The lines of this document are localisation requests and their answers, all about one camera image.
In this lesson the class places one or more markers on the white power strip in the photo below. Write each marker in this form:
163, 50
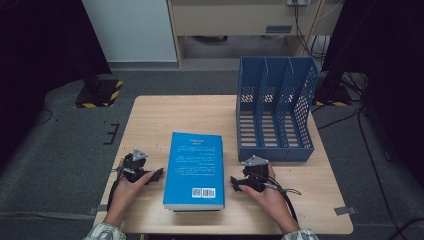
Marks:
297, 2

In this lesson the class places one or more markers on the person's left hand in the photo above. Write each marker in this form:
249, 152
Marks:
123, 196

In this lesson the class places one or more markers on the striped stand base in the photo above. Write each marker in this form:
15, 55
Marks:
98, 95
333, 96

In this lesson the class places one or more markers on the blue book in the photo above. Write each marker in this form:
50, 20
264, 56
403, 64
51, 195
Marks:
195, 166

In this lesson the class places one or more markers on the grey tape piece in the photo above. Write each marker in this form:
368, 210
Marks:
98, 209
345, 210

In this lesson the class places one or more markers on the grey label on desk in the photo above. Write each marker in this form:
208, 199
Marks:
279, 29

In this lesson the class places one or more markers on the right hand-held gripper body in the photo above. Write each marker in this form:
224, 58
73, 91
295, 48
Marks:
255, 173

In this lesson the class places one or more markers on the wooden desk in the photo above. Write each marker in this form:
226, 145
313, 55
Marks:
226, 16

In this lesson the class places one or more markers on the black curtain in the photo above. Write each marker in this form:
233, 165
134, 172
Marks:
383, 50
40, 50

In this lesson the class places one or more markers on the blue file rack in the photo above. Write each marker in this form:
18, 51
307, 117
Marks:
275, 133

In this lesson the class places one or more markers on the white panel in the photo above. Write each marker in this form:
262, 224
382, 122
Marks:
130, 30

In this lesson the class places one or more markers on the person's right hand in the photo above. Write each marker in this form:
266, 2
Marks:
273, 200

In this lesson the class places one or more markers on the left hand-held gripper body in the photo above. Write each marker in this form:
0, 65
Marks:
133, 166

